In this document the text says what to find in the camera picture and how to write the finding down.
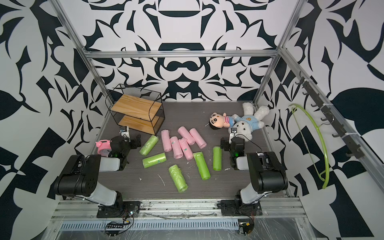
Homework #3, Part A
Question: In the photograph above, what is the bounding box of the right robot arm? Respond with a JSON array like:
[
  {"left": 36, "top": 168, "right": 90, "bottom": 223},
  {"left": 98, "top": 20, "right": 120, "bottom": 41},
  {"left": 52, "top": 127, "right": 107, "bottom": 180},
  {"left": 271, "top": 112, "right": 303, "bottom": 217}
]
[{"left": 220, "top": 137, "right": 288, "bottom": 207}]

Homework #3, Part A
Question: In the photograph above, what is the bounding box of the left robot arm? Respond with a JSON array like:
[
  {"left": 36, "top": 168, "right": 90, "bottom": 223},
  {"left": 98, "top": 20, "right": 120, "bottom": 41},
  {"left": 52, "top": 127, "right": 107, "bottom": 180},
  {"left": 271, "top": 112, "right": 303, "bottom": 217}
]
[{"left": 54, "top": 135, "right": 142, "bottom": 207}]

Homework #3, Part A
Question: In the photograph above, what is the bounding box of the cartoon boy plush doll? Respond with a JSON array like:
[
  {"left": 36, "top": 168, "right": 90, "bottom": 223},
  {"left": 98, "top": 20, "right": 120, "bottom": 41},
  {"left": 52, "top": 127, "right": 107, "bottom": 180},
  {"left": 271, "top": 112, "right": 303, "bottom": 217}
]
[{"left": 209, "top": 113, "right": 235, "bottom": 130}]

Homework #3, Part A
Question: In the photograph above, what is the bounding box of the pink alarm clock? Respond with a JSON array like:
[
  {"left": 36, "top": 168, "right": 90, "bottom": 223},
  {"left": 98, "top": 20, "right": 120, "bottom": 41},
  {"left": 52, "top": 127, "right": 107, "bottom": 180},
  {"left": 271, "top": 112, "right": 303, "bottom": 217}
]
[{"left": 96, "top": 140, "right": 112, "bottom": 157}]

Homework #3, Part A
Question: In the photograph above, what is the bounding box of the white teddy bear plush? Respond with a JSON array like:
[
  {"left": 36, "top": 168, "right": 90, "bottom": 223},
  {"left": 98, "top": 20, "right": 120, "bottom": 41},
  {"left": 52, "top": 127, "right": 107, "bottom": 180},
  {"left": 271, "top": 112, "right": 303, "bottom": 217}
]
[{"left": 231, "top": 103, "right": 270, "bottom": 142}]

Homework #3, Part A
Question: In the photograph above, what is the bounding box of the green plastic hanger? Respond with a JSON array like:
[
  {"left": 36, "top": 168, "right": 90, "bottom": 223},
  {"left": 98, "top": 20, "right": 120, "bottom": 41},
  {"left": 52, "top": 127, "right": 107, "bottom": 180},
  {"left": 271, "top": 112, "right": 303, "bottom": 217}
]
[{"left": 288, "top": 103, "right": 331, "bottom": 190}]

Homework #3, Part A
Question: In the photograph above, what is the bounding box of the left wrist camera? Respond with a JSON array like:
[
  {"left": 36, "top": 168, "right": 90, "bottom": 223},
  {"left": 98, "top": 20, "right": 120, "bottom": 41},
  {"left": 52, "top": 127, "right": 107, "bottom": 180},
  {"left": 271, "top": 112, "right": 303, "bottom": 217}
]
[{"left": 120, "top": 126, "right": 130, "bottom": 139}]

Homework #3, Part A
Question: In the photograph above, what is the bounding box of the wire and wood shelf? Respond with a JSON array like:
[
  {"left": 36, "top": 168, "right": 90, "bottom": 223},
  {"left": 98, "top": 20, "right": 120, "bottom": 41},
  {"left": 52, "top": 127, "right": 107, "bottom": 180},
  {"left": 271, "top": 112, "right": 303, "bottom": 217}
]
[{"left": 105, "top": 83, "right": 166, "bottom": 136}]

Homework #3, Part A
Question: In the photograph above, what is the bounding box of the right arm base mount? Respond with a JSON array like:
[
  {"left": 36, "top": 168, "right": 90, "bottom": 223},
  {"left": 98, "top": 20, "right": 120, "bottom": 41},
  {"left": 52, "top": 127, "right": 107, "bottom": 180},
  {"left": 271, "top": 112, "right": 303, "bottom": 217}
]
[{"left": 217, "top": 200, "right": 263, "bottom": 217}]

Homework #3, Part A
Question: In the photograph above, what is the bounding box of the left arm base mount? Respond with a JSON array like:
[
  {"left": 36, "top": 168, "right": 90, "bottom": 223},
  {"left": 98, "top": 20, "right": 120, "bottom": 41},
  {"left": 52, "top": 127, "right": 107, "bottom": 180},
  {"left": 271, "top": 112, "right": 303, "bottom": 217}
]
[{"left": 97, "top": 201, "right": 141, "bottom": 219}]

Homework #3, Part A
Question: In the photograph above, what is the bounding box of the black wall hook rail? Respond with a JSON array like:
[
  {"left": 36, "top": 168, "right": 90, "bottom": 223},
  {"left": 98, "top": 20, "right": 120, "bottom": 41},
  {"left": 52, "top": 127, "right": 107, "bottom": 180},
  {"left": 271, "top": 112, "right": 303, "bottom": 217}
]
[{"left": 297, "top": 73, "right": 365, "bottom": 159}]

